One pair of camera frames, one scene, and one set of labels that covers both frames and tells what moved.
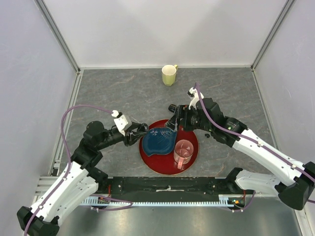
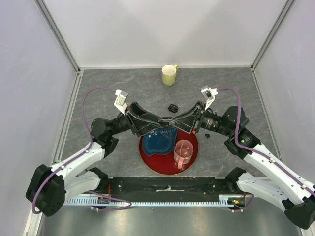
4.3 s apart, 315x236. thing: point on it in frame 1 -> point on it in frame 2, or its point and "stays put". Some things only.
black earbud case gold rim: x=172 y=107 stays put
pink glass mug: x=183 y=152 stays put
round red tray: x=165 y=163 stays put
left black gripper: x=133 y=137 -> x=137 y=109
